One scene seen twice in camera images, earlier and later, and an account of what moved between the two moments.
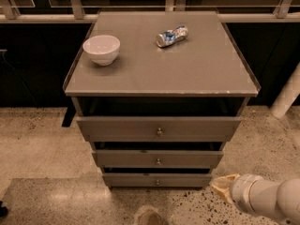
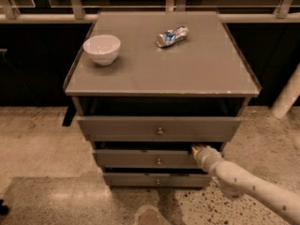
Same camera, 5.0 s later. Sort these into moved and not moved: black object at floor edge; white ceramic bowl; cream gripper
Moved: cream gripper
Not moved: white ceramic bowl; black object at floor edge
